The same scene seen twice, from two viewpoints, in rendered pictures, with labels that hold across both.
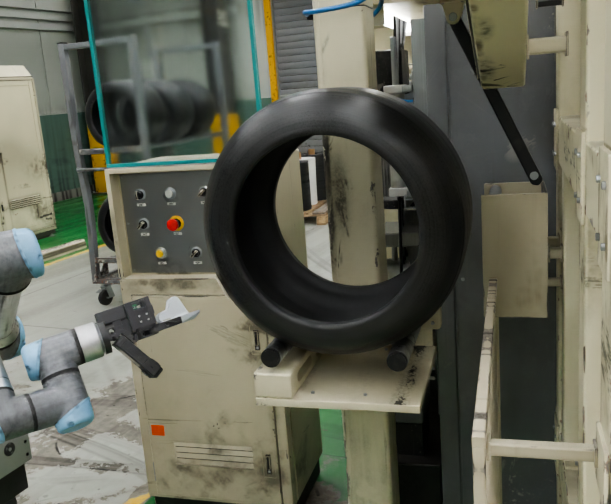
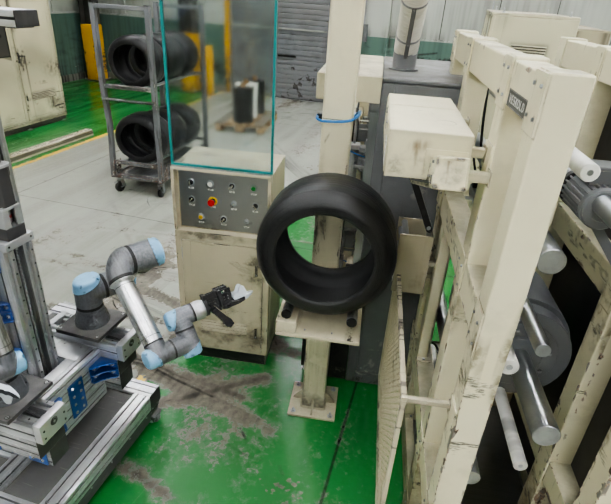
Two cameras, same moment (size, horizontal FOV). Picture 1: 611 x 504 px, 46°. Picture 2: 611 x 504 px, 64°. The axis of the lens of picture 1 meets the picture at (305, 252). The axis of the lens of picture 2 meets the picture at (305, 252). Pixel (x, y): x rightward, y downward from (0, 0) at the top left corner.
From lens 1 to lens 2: 76 cm
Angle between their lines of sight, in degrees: 18
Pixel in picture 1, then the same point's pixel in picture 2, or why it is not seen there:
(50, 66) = not seen: outside the picture
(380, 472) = (323, 352)
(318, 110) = (331, 203)
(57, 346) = (184, 315)
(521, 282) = (412, 277)
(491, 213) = (403, 243)
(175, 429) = not seen: hidden behind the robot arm
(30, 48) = not seen: outside the picture
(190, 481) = (208, 338)
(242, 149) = (286, 215)
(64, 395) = (189, 341)
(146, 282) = (191, 233)
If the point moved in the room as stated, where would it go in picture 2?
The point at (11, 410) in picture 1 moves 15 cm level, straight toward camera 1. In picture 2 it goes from (166, 351) to (180, 376)
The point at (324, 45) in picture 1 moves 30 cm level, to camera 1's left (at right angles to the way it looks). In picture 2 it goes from (326, 138) to (255, 137)
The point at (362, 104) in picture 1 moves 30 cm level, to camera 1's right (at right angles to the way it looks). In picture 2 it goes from (354, 202) to (429, 202)
